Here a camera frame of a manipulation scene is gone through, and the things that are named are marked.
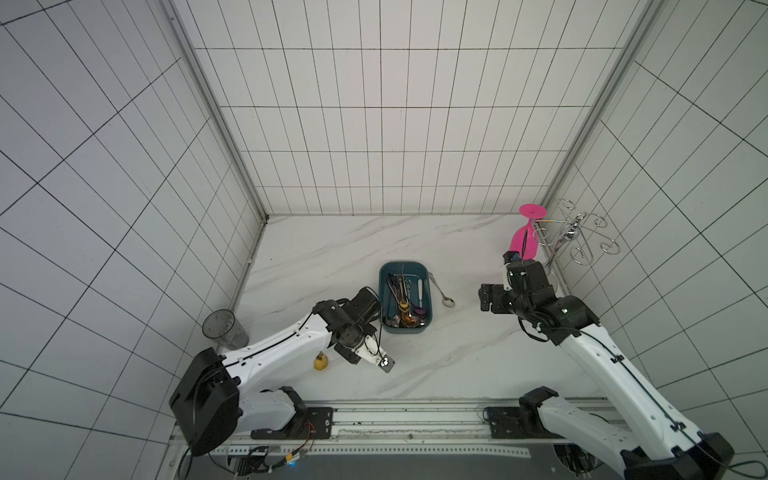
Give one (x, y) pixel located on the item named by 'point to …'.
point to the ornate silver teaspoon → (446, 301)
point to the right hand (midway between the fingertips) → (484, 290)
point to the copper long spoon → (406, 320)
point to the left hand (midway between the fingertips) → (356, 341)
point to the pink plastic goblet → (531, 212)
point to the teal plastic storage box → (387, 302)
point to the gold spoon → (321, 361)
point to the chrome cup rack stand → (573, 228)
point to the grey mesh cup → (222, 326)
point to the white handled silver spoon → (420, 313)
